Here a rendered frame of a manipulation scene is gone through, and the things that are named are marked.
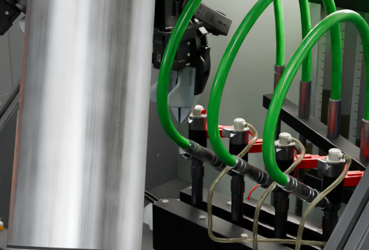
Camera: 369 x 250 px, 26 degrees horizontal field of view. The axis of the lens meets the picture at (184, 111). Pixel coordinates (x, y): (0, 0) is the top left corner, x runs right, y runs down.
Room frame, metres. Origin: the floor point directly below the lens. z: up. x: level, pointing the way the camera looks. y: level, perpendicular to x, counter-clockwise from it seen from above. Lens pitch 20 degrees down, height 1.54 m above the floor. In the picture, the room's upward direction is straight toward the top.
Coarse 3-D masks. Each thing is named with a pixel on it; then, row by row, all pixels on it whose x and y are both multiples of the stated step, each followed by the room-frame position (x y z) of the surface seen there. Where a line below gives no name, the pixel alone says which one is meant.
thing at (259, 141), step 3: (249, 141) 1.07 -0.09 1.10; (258, 141) 1.06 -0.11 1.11; (261, 141) 1.06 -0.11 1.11; (255, 144) 1.06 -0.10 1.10; (258, 144) 1.06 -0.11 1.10; (261, 144) 1.06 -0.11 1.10; (252, 147) 1.05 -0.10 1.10; (255, 147) 1.06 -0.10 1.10; (258, 147) 1.06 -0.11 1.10; (261, 147) 1.06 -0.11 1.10; (249, 150) 1.05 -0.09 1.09; (252, 150) 1.05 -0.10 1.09; (255, 150) 1.06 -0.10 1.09; (258, 150) 1.06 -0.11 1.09; (261, 150) 1.06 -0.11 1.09
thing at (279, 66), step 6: (276, 0) 1.25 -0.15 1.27; (276, 6) 1.25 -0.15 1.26; (276, 12) 1.25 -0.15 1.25; (282, 12) 1.25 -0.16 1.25; (276, 18) 1.25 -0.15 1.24; (282, 18) 1.25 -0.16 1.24; (276, 24) 1.25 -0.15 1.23; (282, 24) 1.25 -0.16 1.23; (276, 30) 1.26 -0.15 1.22; (282, 30) 1.25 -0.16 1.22; (276, 36) 1.26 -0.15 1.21; (282, 36) 1.25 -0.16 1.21; (276, 42) 1.26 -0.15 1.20; (282, 42) 1.25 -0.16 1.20; (276, 48) 1.26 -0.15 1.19; (282, 48) 1.25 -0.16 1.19; (276, 54) 1.26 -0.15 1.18; (282, 54) 1.25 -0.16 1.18; (276, 60) 1.26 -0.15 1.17; (282, 60) 1.25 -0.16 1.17; (276, 66) 1.25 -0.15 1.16; (282, 66) 1.25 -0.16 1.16
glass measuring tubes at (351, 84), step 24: (312, 0) 1.27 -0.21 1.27; (336, 0) 1.24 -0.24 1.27; (360, 0) 1.21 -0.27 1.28; (312, 24) 1.27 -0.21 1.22; (312, 48) 1.27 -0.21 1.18; (360, 48) 1.24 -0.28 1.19; (312, 72) 1.27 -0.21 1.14; (360, 72) 1.23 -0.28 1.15; (312, 96) 1.27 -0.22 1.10; (360, 96) 1.21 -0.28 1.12; (360, 120) 1.20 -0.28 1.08; (312, 144) 1.28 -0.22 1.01; (312, 168) 1.29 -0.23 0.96
